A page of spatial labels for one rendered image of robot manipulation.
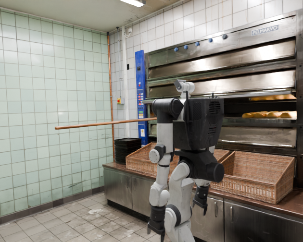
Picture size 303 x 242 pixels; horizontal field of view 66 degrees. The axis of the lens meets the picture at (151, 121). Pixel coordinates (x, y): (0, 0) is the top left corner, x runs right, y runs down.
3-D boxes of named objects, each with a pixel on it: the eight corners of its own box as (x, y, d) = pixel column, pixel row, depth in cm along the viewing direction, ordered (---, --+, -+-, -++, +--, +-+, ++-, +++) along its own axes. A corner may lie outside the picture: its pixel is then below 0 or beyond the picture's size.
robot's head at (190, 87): (195, 95, 150) (194, 81, 149) (184, 95, 143) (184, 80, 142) (186, 96, 154) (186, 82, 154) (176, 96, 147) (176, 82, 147)
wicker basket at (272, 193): (234, 176, 244) (234, 150, 243) (296, 188, 204) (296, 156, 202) (208, 188, 211) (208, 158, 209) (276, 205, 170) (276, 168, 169)
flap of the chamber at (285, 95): (141, 103, 318) (152, 105, 332) (290, 93, 191) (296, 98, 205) (142, 101, 318) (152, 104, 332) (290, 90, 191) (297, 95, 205)
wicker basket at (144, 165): (152, 161, 329) (151, 141, 328) (184, 167, 289) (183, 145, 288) (125, 168, 295) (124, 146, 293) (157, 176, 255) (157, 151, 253)
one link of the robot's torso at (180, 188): (191, 223, 162) (209, 163, 149) (174, 233, 150) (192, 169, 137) (175, 210, 173) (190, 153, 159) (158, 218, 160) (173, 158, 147)
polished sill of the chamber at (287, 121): (153, 121, 334) (153, 118, 334) (298, 123, 207) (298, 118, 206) (150, 121, 330) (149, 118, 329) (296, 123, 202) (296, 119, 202)
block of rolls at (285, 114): (261, 115, 295) (261, 111, 294) (306, 114, 261) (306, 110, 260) (240, 118, 252) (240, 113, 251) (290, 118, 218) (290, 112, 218)
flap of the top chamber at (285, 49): (148, 81, 326) (151, 68, 330) (294, 58, 199) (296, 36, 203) (146, 80, 323) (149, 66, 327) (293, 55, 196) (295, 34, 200)
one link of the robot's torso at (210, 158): (225, 180, 139) (225, 151, 138) (214, 186, 130) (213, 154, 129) (187, 172, 159) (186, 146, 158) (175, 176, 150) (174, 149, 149)
